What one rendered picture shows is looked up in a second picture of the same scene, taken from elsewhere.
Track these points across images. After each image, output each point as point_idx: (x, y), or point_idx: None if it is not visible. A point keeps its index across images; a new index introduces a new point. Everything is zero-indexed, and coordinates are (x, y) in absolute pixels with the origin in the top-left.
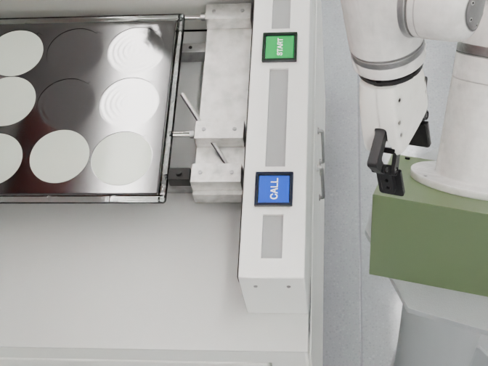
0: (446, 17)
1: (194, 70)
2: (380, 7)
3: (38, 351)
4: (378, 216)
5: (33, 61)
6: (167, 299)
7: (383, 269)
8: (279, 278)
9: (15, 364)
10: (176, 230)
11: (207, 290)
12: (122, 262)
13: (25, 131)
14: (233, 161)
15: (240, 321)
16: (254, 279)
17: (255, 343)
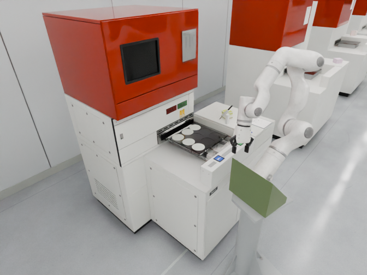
0: (250, 109)
1: None
2: (242, 107)
3: (160, 168)
4: (232, 166)
5: (196, 129)
6: (188, 172)
7: (231, 188)
8: (207, 169)
9: (155, 172)
10: (199, 165)
11: (196, 175)
12: (185, 163)
13: (186, 136)
14: None
15: (197, 182)
16: (203, 167)
17: (197, 186)
